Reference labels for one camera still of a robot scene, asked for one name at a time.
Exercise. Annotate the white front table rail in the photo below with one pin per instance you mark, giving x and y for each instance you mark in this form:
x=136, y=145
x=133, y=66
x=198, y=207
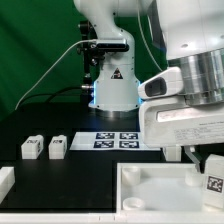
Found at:
x=141, y=218

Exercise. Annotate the white square table top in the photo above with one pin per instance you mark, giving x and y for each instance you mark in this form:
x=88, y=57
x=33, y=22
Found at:
x=160, y=187

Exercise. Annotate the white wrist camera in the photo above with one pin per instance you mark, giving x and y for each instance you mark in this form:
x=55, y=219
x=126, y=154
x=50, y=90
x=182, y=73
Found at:
x=164, y=84

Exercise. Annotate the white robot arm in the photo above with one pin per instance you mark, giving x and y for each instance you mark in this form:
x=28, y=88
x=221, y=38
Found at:
x=192, y=33

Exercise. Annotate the white sheet with tags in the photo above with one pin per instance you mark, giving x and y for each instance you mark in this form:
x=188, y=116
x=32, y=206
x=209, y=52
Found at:
x=97, y=141

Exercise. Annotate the white left obstacle block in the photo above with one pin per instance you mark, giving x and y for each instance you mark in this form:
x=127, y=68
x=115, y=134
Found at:
x=7, y=180

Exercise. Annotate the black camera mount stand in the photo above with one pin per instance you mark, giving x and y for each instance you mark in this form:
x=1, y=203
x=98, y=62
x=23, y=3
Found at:
x=87, y=50

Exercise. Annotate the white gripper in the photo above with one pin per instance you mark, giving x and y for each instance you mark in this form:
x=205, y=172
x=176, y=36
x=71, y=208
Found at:
x=169, y=122

